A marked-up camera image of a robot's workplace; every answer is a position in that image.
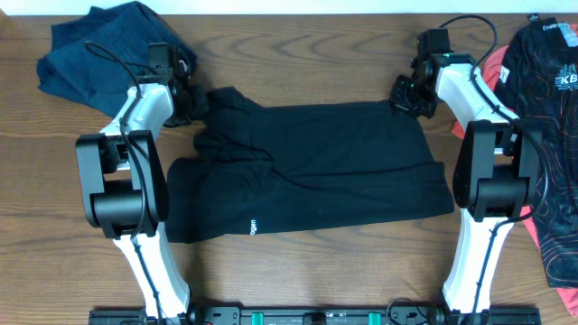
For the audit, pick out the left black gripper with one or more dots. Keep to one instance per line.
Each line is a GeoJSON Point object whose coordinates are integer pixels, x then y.
{"type": "Point", "coordinates": [181, 122]}

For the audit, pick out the black shirt with orange pattern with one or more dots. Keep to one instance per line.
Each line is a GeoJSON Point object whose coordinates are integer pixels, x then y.
{"type": "Point", "coordinates": [538, 80]}

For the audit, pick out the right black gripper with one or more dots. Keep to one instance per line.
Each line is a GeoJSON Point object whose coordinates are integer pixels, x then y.
{"type": "Point", "coordinates": [398, 103]}

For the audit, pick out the navy blue garment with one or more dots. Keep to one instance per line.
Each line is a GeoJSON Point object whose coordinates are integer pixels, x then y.
{"type": "Point", "coordinates": [72, 72]}

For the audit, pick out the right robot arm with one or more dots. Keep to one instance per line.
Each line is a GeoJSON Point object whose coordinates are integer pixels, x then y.
{"type": "Point", "coordinates": [495, 177]}

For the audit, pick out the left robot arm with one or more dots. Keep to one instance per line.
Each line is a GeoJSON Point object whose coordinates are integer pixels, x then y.
{"type": "Point", "coordinates": [124, 193]}

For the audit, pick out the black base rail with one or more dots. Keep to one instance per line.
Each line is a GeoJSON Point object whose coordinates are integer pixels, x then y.
{"type": "Point", "coordinates": [396, 314]}

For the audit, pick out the plain black t-shirt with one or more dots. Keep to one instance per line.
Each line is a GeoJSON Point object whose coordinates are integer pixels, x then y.
{"type": "Point", "coordinates": [261, 170]}

